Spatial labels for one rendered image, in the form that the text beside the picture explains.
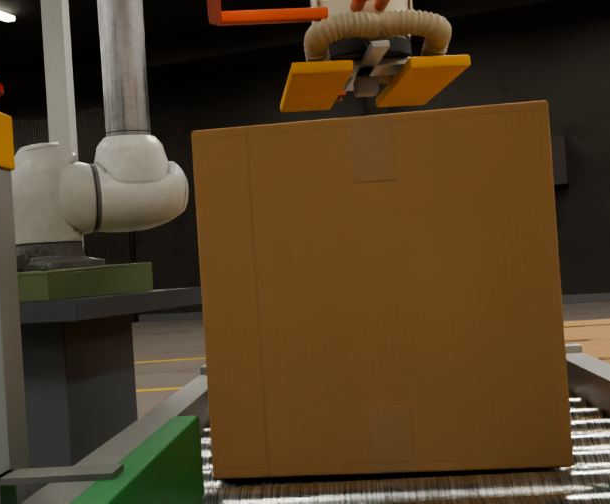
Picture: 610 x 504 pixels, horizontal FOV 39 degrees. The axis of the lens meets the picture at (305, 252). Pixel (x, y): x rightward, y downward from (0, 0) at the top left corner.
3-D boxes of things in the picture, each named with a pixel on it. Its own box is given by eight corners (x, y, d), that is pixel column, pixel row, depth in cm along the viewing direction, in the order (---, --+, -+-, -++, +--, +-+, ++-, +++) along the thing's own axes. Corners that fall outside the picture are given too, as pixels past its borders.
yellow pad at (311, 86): (354, 71, 138) (352, 40, 138) (291, 74, 137) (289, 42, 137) (330, 110, 172) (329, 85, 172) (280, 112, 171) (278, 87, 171)
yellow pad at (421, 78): (471, 65, 140) (469, 34, 140) (410, 68, 139) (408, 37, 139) (425, 105, 173) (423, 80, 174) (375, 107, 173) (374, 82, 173)
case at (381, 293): (574, 467, 94) (548, 99, 94) (212, 480, 99) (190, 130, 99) (512, 385, 153) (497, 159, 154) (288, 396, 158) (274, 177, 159)
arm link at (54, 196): (4, 246, 195) (-3, 149, 195) (87, 241, 202) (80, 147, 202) (11, 245, 180) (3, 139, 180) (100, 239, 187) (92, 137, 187)
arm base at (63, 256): (-29, 275, 184) (-31, 248, 184) (48, 268, 203) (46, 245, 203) (33, 271, 175) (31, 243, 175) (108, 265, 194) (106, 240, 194)
